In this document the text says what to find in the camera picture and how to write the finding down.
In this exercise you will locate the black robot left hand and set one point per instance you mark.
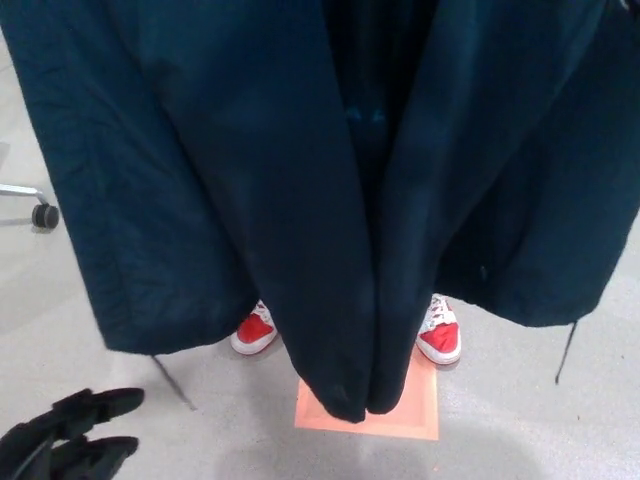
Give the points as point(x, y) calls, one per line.
point(60, 445)

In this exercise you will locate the dark teal coat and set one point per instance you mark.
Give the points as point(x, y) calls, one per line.
point(250, 175)

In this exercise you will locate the person's right red white sneaker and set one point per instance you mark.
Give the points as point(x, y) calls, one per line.
point(255, 332)

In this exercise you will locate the person's red white sneaker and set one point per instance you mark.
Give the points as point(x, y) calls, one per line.
point(255, 332)
point(440, 340)

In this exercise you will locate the person's left red white sneaker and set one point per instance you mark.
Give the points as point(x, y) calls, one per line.
point(440, 340)

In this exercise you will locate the office chair caster leg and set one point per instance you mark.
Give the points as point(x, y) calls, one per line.
point(30, 192)

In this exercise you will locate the orange floor tape square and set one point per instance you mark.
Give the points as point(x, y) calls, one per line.
point(400, 425)

